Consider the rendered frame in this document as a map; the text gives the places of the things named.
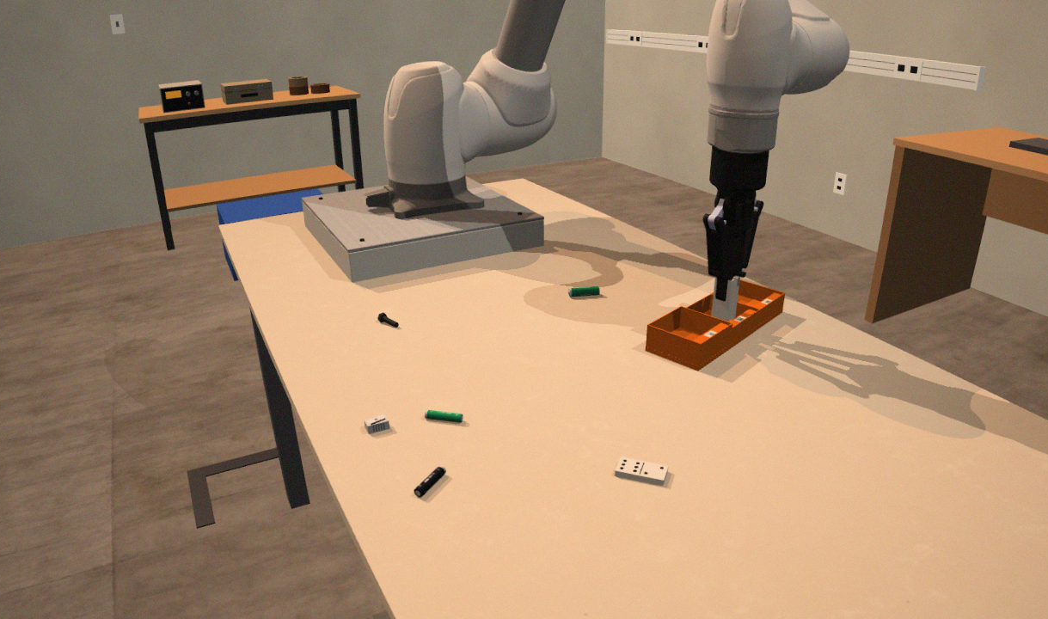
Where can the black battery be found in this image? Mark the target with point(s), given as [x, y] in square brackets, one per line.
[430, 481]

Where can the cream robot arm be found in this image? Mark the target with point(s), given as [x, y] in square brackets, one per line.
[433, 125]

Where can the black bolt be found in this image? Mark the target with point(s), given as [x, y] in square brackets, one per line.
[383, 318]

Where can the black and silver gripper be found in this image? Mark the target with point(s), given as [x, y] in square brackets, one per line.
[734, 214]

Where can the orange three-compartment bin rack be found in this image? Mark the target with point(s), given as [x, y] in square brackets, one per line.
[676, 335]

